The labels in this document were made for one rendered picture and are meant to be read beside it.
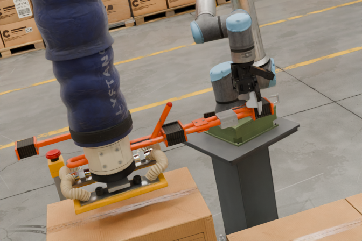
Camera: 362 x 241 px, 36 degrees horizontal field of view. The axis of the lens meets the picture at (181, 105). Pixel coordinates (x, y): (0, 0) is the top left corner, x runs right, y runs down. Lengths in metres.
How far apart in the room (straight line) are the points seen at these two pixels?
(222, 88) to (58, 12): 1.31
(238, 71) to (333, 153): 2.30
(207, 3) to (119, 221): 0.93
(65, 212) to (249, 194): 1.20
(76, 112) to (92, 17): 0.33
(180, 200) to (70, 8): 0.84
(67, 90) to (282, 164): 2.57
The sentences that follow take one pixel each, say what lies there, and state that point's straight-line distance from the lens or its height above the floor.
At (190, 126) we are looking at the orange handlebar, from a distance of 2.10.
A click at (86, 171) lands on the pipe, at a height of 1.15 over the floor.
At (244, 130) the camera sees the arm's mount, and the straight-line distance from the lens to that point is 2.88.
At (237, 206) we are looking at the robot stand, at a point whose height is 0.33.
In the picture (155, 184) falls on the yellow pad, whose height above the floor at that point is 1.09.
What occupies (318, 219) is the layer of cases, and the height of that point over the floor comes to 0.54.
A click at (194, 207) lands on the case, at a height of 0.95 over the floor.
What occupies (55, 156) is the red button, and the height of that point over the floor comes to 1.03.
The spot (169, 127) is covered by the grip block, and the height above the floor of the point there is 1.21.
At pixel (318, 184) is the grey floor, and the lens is 3.91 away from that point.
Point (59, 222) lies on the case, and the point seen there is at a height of 0.95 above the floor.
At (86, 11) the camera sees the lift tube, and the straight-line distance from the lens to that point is 1.79.
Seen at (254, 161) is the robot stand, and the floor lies 0.59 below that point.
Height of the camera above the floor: 2.06
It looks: 22 degrees down
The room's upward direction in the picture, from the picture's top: 11 degrees counter-clockwise
